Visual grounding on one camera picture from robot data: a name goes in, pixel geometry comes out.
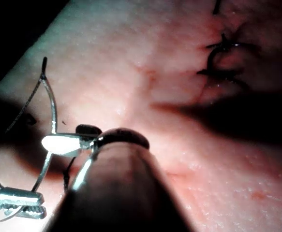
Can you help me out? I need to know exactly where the black stitching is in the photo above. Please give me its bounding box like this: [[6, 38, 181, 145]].
[[195, 0, 254, 90]]

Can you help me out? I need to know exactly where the tissue pad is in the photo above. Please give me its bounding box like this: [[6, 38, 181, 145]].
[[0, 0, 282, 232]]

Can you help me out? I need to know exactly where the curved steel needle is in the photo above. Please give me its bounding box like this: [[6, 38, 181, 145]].
[[0, 57, 58, 223]]

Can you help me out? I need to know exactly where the black thread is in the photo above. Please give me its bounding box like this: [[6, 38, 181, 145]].
[[0, 72, 76, 194]]

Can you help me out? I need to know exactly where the left arm needle driver jaw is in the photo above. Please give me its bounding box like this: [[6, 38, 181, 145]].
[[0, 204, 47, 220], [0, 187, 45, 206]]

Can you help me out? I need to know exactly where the right arm needle driver jaw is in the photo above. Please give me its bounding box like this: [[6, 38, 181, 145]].
[[41, 134, 82, 157], [75, 124, 103, 136]]

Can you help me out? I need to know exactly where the right arm needle driver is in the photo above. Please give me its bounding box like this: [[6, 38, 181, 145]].
[[79, 127, 150, 149]]

